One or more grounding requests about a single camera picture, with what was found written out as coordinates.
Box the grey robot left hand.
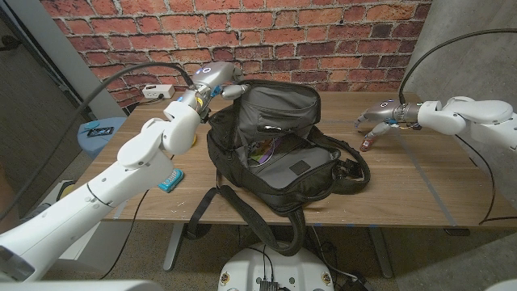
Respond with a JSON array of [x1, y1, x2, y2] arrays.
[[189, 61, 250, 101]]

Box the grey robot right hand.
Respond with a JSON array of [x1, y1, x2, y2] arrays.
[[354, 99, 405, 141]]

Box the black backpack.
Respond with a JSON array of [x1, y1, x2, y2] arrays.
[[184, 79, 372, 258]]

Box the white power strip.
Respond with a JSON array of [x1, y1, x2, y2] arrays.
[[141, 83, 176, 100]]

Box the colourful printed booklet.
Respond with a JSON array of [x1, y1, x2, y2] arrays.
[[246, 139, 280, 167]]

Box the black phone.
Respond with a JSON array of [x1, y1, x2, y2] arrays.
[[86, 126, 115, 138]]

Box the blue stool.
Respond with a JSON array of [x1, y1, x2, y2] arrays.
[[76, 116, 128, 159]]

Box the grey table leg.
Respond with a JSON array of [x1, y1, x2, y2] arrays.
[[163, 223, 185, 272], [369, 226, 395, 279]]

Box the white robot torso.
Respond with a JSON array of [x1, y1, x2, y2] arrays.
[[216, 242, 335, 291]]

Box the brick wall print backdrop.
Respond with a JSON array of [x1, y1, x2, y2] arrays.
[[40, 0, 433, 110]]

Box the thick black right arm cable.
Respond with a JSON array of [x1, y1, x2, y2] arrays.
[[398, 27, 517, 105]]

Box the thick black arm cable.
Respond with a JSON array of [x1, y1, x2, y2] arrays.
[[0, 61, 195, 221], [398, 27, 517, 105]]

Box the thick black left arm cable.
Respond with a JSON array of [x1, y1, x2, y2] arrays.
[[0, 61, 195, 221]]

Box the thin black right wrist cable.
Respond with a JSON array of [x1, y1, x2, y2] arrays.
[[456, 135, 517, 226]]

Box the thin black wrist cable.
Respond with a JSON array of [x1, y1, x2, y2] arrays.
[[99, 189, 150, 280], [456, 135, 517, 226]]

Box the thin black left wrist cable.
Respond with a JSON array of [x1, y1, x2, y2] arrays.
[[99, 189, 150, 280]]

